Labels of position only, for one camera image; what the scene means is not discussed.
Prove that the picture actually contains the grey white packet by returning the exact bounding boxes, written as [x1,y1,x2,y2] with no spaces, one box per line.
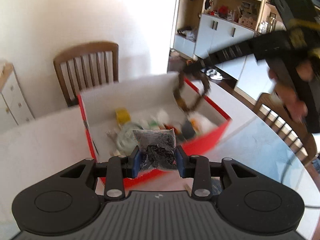
[181,112,218,140]

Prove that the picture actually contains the small yellow box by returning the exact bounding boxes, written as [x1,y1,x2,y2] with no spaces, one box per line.
[115,108,132,125]

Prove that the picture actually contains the large white wall cabinet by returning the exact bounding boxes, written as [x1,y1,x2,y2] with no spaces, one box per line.
[170,0,288,98]

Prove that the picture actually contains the silver foil packet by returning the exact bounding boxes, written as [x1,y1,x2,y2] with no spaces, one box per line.
[105,127,120,143]

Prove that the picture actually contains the person's right hand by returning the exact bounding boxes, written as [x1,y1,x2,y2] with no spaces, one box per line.
[269,59,315,123]

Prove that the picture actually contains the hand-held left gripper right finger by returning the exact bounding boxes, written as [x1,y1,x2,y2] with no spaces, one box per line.
[175,146,260,200]

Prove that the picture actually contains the row of shoes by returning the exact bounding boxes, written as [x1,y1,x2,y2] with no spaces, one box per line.
[200,67,223,80]

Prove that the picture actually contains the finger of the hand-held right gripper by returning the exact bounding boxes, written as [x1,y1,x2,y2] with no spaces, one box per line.
[184,48,257,78]
[197,39,255,68]

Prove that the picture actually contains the red cardboard box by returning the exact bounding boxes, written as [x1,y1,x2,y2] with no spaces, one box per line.
[77,71,232,190]

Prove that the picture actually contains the brown bead bracelet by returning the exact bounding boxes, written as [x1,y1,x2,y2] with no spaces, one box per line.
[173,66,212,113]

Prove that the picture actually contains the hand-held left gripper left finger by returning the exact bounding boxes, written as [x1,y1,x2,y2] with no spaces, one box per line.
[54,146,140,201]

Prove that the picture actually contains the red candy bag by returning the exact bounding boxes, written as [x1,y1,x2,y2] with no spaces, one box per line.
[164,123,182,133]

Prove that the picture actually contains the white drawer cabinet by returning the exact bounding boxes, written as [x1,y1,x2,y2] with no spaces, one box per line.
[0,62,35,133]

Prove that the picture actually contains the clear bag of black bits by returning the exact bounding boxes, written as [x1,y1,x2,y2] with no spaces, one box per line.
[132,128,177,172]

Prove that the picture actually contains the wooden chair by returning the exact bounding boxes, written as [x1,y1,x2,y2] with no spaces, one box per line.
[253,92,312,164]
[53,41,119,107]

